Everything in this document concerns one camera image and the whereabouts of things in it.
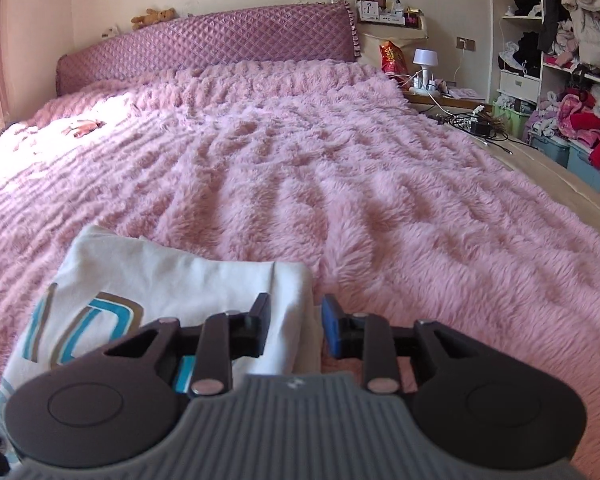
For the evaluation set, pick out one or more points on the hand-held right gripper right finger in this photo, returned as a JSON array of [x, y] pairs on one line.
[[333, 331]]

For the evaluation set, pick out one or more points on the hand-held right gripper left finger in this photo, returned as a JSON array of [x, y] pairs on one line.
[[215, 345]]

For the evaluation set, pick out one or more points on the white sweatshirt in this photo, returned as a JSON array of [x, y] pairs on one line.
[[180, 275]]

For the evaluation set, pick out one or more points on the pile of pink red clothes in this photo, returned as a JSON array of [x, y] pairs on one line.
[[585, 120]]

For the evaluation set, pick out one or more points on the pink fluffy blanket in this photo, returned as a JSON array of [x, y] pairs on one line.
[[330, 185]]

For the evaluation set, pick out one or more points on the small pink brown cloth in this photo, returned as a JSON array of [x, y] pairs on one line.
[[82, 127]]

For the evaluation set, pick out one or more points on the white power strip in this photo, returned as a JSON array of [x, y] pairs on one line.
[[427, 91]]

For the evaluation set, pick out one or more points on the green storage bin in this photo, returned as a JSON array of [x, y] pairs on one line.
[[515, 122]]

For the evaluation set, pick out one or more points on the red snack bag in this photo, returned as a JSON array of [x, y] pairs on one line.
[[393, 59]]

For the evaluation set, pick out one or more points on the blue storage bin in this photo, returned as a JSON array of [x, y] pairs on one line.
[[585, 170], [550, 150]]

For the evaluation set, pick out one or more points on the white table lamp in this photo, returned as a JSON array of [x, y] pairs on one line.
[[426, 62]]

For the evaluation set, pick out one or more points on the beige bedside shelf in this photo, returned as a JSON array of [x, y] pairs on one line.
[[390, 32]]

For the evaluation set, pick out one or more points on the purple quilted headboard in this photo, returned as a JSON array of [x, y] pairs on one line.
[[205, 40]]

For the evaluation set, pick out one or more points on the white drawer box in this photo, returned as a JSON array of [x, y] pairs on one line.
[[517, 87]]

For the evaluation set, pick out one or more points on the white desk calendar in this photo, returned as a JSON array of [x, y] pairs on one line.
[[370, 11]]

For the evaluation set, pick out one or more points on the white plush toy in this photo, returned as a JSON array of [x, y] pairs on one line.
[[110, 31]]

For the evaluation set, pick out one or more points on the brown teddy bear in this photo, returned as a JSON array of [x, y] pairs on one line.
[[154, 18]]

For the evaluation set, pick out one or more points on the white open wardrobe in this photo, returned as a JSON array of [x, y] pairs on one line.
[[522, 25]]

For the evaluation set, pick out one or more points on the wooden bed frame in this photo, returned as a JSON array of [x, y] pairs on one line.
[[555, 175]]

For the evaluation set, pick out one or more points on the wall socket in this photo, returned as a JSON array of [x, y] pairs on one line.
[[466, 43]]

